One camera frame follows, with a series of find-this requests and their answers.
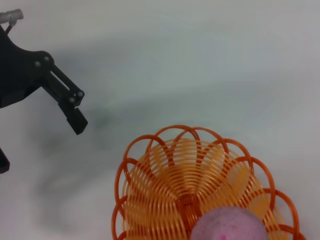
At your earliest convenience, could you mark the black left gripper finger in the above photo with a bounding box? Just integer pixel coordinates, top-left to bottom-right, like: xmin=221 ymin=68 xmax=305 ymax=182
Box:
xmin=40 ymin=64 xmax=89 ymax=136
xmin=0 ymin=146 xmax=11 ymax=175

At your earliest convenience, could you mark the orange woven plastic basket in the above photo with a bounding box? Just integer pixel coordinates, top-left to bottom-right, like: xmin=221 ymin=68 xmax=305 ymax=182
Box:
xmin=111 ymin=124 xmax=307 ymax=240

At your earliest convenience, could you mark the silver left gripper cable connector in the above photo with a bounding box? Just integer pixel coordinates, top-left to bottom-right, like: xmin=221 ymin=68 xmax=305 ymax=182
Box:
xmin=0 ymin=8 xmax=25 ymax=33

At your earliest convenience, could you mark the pink peach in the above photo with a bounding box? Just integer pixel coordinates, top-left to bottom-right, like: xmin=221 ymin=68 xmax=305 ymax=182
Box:
xmin=189 ymin=206 xmax=268 ymax=240

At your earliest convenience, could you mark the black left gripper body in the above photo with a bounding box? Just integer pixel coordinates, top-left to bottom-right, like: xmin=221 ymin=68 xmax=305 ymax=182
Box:
xmin=0 ymin=25 xmax=54 ymax=109

